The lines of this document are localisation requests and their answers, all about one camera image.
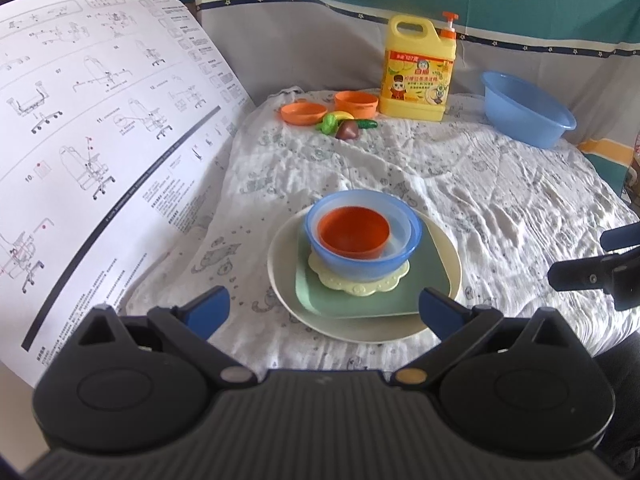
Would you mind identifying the yellow detergent pump bottle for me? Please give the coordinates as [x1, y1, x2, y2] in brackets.
[378, 11, 458, 122]

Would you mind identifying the teal grey star-striped sheet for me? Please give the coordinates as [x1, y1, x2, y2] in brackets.
[190, 0, 640, 201]

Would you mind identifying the small orange bowl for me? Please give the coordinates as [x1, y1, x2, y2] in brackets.
[316, 207, 391, 261]

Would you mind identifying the green square plate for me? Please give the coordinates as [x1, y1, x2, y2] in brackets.
[295, 220, 457, 320]

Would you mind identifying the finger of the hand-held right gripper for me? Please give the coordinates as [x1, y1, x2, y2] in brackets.
[547, 252, 617, 292]
[600, 226, 640, 252]

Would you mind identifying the white instruction sheet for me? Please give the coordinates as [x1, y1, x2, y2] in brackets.
[0, 0, 257, 388]

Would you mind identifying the clear plastic bowl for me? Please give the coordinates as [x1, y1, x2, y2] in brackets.
[312, 195, 414, 262]

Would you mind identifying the white cat-print cloth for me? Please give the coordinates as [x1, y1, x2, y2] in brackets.
[117, 89, 640, 376]

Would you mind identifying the blue transparent bowl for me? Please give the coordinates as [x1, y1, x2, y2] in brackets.
[305, 190, 423, 283]

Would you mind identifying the orange toy pot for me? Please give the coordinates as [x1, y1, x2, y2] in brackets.
[334, 91, 379, 120]

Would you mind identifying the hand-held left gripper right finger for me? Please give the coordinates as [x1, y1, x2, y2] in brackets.
[391, 287, 582, 388]

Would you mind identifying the small yellow scalloped plate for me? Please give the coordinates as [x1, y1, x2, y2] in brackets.
[307, 250, 412, 297]

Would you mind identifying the white round plate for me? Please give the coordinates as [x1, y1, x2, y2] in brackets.
[267, 207, 462, 345]

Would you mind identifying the blue plastic basin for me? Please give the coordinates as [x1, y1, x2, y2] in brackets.
[481, 71, 577, 150]

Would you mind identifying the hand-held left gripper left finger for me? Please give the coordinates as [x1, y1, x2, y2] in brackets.
[75, 286, 256, 390]

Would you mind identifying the orange ladle bowl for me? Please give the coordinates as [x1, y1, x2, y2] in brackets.
[280, 101, 328, 126]

